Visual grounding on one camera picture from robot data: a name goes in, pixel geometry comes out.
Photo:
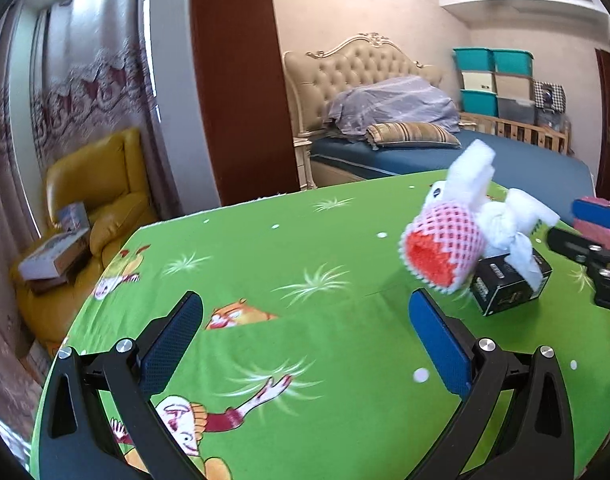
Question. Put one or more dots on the patterned lace curtain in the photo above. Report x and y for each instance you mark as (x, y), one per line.
(89, 77)

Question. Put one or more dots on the cream bedside table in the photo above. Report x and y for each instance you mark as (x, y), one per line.
(302, 150)

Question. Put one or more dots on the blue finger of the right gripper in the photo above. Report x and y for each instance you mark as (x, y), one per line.
(572, 246)
(592, 212)

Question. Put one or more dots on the white book box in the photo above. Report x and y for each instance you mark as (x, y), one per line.
(54, 256)

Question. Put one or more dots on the striped gold pillow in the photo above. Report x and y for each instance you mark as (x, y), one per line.
(410, 135)

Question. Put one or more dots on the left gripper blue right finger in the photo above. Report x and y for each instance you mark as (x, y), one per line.
(535, 439)

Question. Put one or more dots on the red pink foam fruit net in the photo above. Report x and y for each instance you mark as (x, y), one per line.
(442, 245)

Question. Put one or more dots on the green cartoon tablecloth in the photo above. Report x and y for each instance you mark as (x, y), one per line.
(306, 365)

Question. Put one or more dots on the teal storage bin top right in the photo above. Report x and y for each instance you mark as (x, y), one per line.
(513, 62)

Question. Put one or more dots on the white tissue bundle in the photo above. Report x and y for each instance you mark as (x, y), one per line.
(506, 227)

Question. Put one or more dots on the white storage bin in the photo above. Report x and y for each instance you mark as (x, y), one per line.
(478, 80)

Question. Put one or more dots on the grey clear storage bin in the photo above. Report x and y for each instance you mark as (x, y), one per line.
(517, 110)

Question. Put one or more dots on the small blue picture box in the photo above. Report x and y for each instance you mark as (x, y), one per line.
(73, 217)

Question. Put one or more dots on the blue mattress bed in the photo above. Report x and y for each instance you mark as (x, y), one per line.
(554, 179)

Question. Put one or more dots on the grey striped duvet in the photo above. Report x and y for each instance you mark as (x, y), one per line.
(401, 99)

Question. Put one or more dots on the houndstooth bag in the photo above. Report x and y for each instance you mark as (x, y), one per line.
(548, 96)

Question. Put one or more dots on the teal storage bin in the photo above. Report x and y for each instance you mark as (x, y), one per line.
(479, 102)
(474, 59)
(513, 62)

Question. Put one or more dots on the small black box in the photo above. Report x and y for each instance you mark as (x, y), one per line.
(497, 287)

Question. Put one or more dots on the teal storage bin lower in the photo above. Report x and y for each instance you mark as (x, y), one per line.
(479, 102)

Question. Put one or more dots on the yellow leather armchair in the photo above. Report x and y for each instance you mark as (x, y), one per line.
(109, 178)

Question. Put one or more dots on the beige tufted headboard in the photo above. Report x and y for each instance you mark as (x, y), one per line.
(314, 79)

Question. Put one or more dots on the pink lined trash bin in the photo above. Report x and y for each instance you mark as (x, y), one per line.
(591, 231)

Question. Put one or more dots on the teal storage bin top left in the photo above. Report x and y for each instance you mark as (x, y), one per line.
(474, 59)

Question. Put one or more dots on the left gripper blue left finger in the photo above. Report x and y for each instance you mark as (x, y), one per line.
(76, 440)

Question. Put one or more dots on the dark wood door frame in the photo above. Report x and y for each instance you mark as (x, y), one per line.
(243, 99)

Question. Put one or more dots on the beige storage bin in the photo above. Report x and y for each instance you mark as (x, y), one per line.
(515, 87)

